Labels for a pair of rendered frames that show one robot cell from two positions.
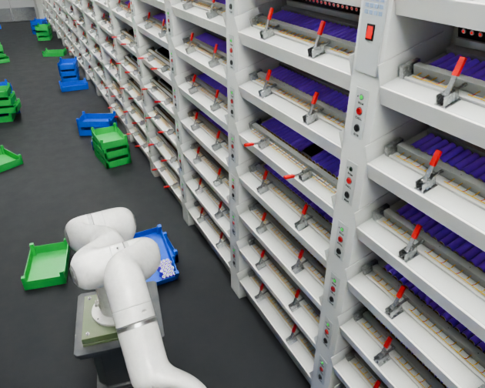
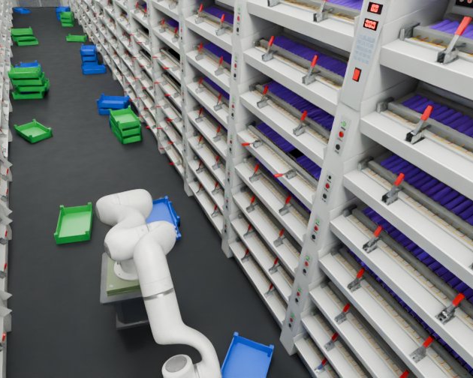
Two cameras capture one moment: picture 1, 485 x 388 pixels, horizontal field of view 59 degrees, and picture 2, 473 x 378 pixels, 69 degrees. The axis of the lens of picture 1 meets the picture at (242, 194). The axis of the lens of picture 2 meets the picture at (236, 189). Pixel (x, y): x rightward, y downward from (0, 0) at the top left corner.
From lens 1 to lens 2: 0.12 m
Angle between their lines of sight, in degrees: 5
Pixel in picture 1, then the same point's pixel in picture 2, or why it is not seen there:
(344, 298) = (314, 271)
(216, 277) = (210, 240)
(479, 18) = (449, 80)
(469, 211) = (423, 223)
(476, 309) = (420, 295)
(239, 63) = (242, 76)
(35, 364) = (66, 304)
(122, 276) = (149, 257)
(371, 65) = (355, 100)
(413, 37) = (390, 80)
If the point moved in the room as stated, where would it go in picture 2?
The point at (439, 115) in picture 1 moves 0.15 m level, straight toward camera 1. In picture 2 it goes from (407, 149) to (403, 179)
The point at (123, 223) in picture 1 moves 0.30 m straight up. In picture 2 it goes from (143, 202) to (135, 140)
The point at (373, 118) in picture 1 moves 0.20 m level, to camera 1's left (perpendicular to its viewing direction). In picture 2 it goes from (352, 142) to (284, 137)
